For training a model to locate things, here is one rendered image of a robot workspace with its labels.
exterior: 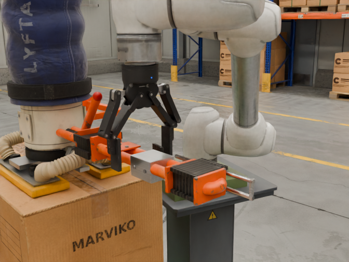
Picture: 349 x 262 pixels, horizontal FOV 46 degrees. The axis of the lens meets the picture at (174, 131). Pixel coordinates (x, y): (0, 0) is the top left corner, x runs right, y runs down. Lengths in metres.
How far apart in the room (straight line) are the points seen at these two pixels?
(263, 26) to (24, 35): 0.68
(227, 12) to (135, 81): 0.22
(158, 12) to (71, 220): 0.55
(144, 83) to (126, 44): 0.08
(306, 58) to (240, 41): 8.74
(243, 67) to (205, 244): 0.84
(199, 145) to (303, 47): 8.43
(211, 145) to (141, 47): 1.01
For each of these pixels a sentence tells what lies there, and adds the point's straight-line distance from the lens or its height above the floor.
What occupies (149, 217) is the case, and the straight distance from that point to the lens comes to 1.20.
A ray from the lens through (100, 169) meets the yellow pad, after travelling 1.17.
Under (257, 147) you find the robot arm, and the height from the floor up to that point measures 0.94.
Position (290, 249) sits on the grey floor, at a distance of 2.90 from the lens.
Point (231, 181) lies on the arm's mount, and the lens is 1.76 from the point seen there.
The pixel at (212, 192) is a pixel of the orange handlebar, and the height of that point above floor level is 1.15.
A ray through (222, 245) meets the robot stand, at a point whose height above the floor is 0.45.
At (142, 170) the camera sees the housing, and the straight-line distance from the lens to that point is 0.83.
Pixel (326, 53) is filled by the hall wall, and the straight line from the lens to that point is 9.92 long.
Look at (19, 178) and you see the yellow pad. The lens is 1.18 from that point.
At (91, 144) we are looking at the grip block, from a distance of 0.97.
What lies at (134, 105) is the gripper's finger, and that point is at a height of 1.27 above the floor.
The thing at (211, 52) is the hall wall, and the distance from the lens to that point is 11.63.
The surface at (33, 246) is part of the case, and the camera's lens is 1.04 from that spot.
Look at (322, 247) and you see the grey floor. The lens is 2.98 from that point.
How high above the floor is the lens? 1.43
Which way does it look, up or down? 15 degrees down
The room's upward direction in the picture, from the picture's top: 1 degrees counter-clockwise
